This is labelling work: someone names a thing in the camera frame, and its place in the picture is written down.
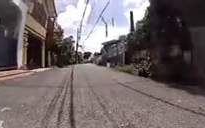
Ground grey building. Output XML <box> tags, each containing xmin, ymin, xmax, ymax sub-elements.
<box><xmin>99</xmin><ymin>34</ymin><xmax>128</xmax><ymax>68</ymax></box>

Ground roadside bushes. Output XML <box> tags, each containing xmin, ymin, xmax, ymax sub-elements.
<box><xmin>113</xmin><ymin>63</ymin><xmax>152</xmax><ymax>78</ymax></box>

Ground utility pole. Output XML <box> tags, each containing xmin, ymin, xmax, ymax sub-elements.
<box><xmin>75</xmin><ymin>27</ymin><xmax>81</xmax><ymax>65</ymax></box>

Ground grey concrete road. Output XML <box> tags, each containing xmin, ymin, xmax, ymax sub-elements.
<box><xmin>0</xmin><ymin>63</ymin><xmax>205</xmax><ymax>128</ymax></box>

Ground green trees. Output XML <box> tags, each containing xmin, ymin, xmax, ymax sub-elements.
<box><xmin>55</xmin><ymin>26</ymin><xmax>78</xmax><ymax>67</ymax></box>

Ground dark pole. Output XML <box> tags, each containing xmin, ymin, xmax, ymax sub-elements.
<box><xmin>129</xmin><ymin>10</ymin><xmax>136</xmax><ymax>34</ymax></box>

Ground yellow building with balcony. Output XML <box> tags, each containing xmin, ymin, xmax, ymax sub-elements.
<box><xmin>12</xmin><ymin>0</ymin><xmax>63</xmax><ymax>70</ymax></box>

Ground reddish pavement strip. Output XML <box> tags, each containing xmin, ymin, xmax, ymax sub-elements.
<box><xmin>0</xmin><ymin>67</ymin><xmax>53</xmax><ymax>84</ymax></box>

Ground blue metal gate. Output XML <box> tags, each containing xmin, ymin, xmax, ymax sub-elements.
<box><xmin>0</xmin><ymin>9</ymin><xmax>18</xmax><ymax>69</ymax></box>

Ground dark trees and wall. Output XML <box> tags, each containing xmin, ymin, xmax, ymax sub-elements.
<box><xmin>129</xmin><ymin>0</ymin><xmax>205</xmax><ymax>88</ymax></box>

